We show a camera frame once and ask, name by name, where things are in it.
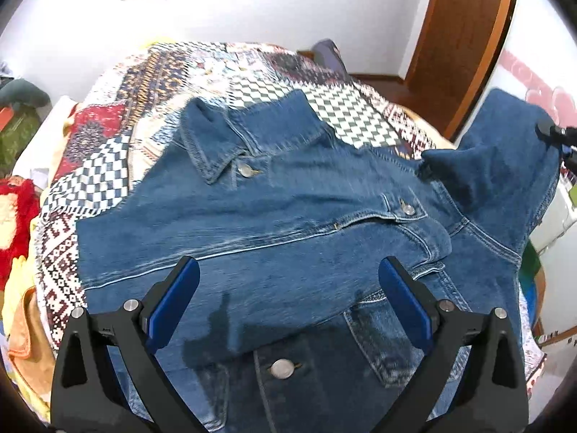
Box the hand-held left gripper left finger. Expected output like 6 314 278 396
50 255 201 433

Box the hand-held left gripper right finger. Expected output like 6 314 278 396
379 256 529 433

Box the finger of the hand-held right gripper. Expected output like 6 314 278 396
535 119 577 147

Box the blue denim jacket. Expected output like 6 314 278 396
76 88 562 433

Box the white box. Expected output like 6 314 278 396
527 179 577 254

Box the brown wooden door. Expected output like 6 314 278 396
405 0 522 141

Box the orange cloth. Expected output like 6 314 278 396
6 288 58 400

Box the red yellow fuzzy blanket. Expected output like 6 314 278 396
0 178 42 290

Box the cream bed sheet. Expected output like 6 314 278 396
13 95 81 192

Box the patchwork patterned bedspread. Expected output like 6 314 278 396
34 40 548 398

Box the blue pillow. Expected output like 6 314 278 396
312 40 349 83

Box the pink flower wall sticker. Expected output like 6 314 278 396
499 49 577 124

